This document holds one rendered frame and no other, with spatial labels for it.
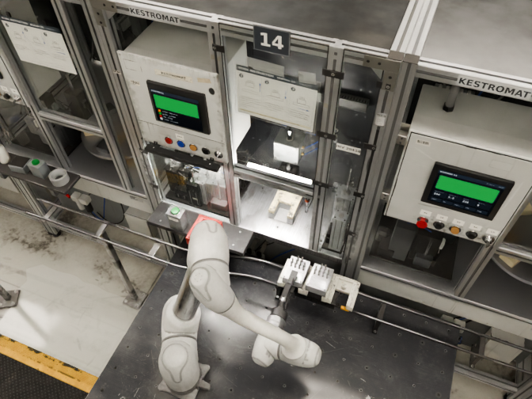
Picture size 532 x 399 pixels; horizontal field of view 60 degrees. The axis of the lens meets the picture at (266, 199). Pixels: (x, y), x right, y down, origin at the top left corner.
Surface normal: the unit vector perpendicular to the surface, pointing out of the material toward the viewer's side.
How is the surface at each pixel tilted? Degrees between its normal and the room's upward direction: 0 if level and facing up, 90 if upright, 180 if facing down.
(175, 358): 6
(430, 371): 0
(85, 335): 0
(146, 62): 90
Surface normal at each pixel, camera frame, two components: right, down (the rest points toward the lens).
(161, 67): -0.37, 0.73
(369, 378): -0.01, -0.63
